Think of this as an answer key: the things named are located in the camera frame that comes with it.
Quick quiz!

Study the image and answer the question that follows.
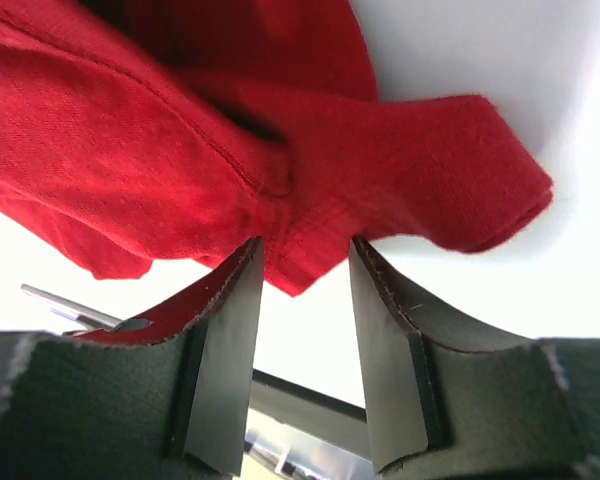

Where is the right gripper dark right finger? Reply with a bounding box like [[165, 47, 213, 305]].
[[349, 237, 600, 479]]

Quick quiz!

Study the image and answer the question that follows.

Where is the red t shirt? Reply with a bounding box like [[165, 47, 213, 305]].
[[0, 0, 555, 297]]

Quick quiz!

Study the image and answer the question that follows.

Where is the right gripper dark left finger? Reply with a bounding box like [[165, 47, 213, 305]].
[[0, 238, 264, 479]]

